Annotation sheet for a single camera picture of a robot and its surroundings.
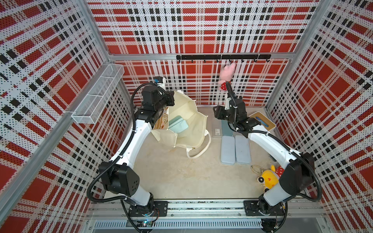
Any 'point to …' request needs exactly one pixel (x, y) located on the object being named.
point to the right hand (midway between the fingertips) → (219, 107)
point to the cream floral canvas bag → (186, 107)
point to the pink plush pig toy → (226, 74)
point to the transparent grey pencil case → (216, 127)
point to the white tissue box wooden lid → (266, 123)
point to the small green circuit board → (146, 223)
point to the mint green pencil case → (179, 131)
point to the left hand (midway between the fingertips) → (175, 91)
